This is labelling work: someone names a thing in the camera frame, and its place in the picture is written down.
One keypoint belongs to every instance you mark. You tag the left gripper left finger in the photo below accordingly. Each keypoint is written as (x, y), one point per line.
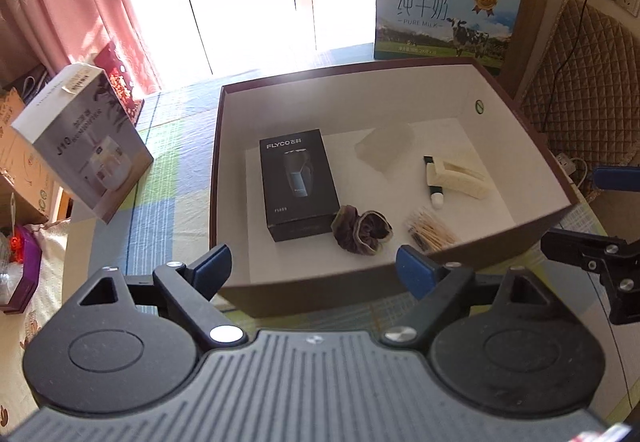
(183, 293)

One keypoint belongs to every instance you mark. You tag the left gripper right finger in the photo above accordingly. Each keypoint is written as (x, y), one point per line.
(445, 293)

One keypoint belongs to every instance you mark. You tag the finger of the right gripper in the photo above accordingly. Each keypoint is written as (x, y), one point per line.
(616, 178)
(587, 251)

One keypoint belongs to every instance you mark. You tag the bag of cotton swabs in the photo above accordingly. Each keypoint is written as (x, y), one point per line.
(428, 232)

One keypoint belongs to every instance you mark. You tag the green white tube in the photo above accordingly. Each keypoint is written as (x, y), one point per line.
(436, 192)

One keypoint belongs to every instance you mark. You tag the brown velvet scrunchie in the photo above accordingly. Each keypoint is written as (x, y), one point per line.
(363, 234)

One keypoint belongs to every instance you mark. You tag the cream hair claw clip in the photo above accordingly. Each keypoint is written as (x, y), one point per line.
(458, 178)

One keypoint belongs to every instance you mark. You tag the black shaver box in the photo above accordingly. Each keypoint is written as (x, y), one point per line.
(299, 191)

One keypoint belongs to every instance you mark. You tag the white power strip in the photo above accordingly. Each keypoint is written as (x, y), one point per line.
(575, 168)

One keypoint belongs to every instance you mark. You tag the quilted brown chair cover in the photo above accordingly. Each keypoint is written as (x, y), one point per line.
(584, 95)

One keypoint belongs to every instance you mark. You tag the purple tray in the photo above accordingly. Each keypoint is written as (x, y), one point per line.
(20, 270)

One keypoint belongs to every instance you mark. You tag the large brown cardboard box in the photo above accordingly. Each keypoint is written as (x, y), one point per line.
(456, 110)

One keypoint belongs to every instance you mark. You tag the white humidifier box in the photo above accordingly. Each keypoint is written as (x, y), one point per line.
(80, 129)

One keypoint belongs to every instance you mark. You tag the brown cardboard carton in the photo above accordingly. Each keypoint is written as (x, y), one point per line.
(23, 173)

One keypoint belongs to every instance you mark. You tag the red gift box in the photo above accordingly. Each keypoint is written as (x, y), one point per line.
(110, 60)

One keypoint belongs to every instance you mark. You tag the pure milk carton box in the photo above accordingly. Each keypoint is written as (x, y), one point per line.
(479, 29)

